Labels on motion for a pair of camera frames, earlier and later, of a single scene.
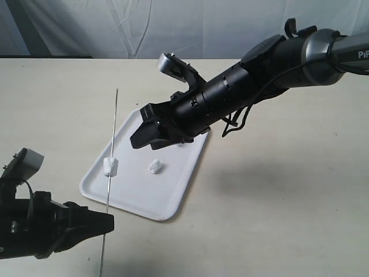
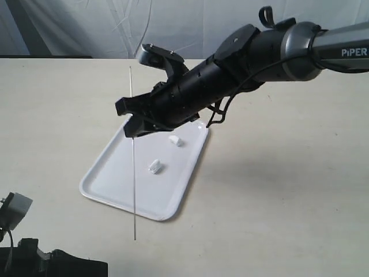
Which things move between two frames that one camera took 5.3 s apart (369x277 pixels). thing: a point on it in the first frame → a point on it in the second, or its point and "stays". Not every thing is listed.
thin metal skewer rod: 109,180 → 133,157
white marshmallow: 155,166 stays
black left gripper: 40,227 → 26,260
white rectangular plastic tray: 134,188 stays
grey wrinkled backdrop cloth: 146,29 stays
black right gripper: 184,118 → 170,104
